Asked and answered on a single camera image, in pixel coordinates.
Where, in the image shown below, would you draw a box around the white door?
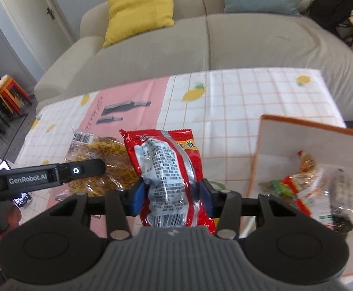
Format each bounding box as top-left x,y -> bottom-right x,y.
0,0 -> 75,47

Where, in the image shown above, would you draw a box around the orange cardboard box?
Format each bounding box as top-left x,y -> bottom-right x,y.
245,114 -> 353,276

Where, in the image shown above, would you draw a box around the orange stools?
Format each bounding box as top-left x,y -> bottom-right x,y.
0,77 -> 32,113

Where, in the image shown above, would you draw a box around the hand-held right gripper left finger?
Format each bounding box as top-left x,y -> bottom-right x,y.
47,178 -> 147,240

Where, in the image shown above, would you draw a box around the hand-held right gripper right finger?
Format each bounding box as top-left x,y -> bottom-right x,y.
199,178 -> 313,239

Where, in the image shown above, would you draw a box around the peanut bag with red label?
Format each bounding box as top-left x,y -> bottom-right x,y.
282,151 -> 334,225

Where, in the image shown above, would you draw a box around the beige sofa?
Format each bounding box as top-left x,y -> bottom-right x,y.
33,0 -> 353,122

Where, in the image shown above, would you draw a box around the clear bag of yellow crackers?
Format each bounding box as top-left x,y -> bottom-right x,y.
64,131 -> 141,197

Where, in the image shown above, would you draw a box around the yellow pillow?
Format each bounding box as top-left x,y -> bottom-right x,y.
103,0 -> 175,48

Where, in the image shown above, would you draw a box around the red snack bag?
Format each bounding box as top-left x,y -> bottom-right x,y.
119,129 -> 218,234

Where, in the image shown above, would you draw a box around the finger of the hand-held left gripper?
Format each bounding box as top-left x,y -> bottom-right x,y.
57,158 -> 106,184

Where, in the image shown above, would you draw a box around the dark snack packet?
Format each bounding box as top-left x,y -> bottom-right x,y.
328,168 -> 353,234

